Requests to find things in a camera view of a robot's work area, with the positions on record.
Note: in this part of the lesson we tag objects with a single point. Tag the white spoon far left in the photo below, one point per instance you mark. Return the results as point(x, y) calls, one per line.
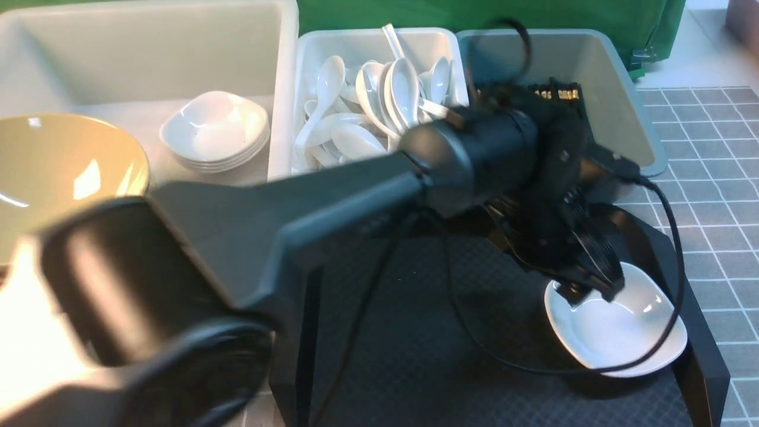
point(330, 80)

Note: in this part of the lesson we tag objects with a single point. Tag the black plastic serving tray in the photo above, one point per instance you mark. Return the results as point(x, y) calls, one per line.
point(413, 365)

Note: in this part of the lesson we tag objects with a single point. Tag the large white plastic tub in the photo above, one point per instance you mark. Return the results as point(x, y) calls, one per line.
point(132, 64)

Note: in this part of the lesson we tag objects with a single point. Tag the white spoon lying front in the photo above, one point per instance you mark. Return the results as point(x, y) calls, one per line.
point(356, 143)

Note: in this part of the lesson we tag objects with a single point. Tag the white printed soup spoon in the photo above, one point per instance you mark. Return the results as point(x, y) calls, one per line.
point(368, 93)

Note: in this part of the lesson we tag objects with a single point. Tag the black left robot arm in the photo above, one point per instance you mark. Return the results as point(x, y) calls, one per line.
point(170, 309)

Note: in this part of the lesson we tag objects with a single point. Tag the blue-grey plastic chopstick bin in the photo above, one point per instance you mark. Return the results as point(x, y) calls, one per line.
point(616, 115)

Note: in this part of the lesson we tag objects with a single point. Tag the olive green noodle bowl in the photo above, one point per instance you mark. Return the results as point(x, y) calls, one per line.
point(55, 164)

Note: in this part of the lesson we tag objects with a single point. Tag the green cloth backdrop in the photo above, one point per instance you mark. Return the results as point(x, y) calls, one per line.
point(642, 32)

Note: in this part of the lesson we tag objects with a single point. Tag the white square sauce dish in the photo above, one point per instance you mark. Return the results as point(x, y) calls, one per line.
point(601, 334)

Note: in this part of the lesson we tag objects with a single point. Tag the white spoon centre upright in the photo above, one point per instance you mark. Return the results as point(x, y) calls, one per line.
point(402, 94)

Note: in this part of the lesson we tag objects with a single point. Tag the grey grid table mat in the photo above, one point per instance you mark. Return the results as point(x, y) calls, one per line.
point(711, 135)

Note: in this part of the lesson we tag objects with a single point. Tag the black chopsticks bundle in bin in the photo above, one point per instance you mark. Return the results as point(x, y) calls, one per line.
point(557, 92)

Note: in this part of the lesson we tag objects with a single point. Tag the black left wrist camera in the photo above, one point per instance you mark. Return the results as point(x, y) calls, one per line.
point(606, 176)

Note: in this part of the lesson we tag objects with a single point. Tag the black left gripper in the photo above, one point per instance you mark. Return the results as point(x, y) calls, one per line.
point(547, 225)

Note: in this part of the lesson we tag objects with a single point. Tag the white plastic spoon bin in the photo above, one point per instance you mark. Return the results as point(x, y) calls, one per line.
point(423, 46)

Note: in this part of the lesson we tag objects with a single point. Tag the lower stacked white dishes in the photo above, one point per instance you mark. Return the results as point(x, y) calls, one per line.
point(222, 166)

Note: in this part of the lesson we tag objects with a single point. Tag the white spoon handle at back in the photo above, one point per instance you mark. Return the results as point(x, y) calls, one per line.
point(390, 34)

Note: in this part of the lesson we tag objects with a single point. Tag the white spoon right back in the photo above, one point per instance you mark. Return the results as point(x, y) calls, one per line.
point(438, 80)

